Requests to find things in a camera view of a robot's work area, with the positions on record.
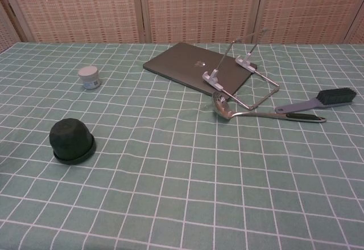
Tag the grey closed laptop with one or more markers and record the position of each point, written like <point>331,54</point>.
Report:
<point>182,65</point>

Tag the green white checked tablecloth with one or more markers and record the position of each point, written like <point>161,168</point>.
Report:
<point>182,176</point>

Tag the woven bamboo screen panel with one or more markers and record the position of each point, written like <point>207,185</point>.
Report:
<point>76,8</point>
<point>202,8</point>
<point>307,8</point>
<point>5,28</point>
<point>359,30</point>

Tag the grey brush black bristles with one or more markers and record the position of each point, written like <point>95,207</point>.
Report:
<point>335,96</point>

